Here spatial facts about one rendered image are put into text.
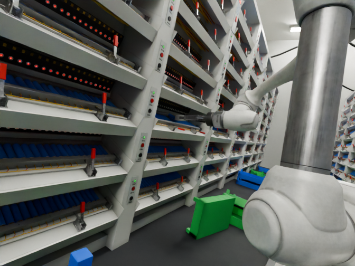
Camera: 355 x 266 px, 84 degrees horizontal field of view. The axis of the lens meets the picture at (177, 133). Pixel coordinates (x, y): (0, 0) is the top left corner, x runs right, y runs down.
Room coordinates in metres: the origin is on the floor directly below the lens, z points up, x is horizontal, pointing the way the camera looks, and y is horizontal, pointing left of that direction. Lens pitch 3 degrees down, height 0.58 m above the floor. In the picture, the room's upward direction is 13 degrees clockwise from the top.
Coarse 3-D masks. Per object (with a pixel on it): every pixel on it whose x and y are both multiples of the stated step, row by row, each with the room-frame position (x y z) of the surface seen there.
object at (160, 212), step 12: (204, 192) 1.72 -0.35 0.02; (168, 204) 1.23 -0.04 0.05; (180, 204) 1.34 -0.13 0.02; (144, 216) 1.01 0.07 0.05; (156, 216) 1.10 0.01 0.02; (132, 228) 0.93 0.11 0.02; (84, 240) 0.74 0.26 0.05; (96, 240) 0.75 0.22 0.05; (60, 252) 0.65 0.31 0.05; (24, 264) 0.57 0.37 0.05; (36, 264) 0.58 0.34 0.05; (48, 264) 0.60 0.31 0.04; (60, 264) 0.64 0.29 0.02
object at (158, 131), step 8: (168, 112) 1.23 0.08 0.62; (160, 128) 0.93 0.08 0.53; (168, 128) 1.01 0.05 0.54; (176, 128) 1.11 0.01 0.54; (200, 128) 1.38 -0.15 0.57; (152, 136) 0.89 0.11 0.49; (160, 136) 0.94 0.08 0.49; (168, 136) 1.00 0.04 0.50; (176, 136) 1.06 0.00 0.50; (184, 136) 1.14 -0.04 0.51; (192, 136) 1.22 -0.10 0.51; (200, 136) 1.31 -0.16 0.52
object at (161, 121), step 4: (160, 120) 0.97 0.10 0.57; (164, 120) 1.01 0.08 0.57; (156, 124) 0.93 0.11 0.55; (164, 124) 1.02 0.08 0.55; (168, 124) 1.04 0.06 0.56; (176, 124) 1.11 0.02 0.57; (180, 124) 1.15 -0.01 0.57; (184, 124) 1.21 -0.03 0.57; (188, 128) 1.24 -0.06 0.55; (196, 128) 1.33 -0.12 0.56
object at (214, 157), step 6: (210, 144) 1.96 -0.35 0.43; (216, 144) 2.06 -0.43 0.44; (210, 150) 1.77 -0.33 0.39; (216, 150) 1.87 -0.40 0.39; (222, 150) 1.85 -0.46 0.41; (210, 156) 1.62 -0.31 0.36; (216, 156) 1.77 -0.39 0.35; (222, 156) 1.84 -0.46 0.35; (228, 156) 1.98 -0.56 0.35; (204, 162) 1.47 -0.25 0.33; (210, 162) 1.59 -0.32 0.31; (216, 162) 1.74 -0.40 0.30
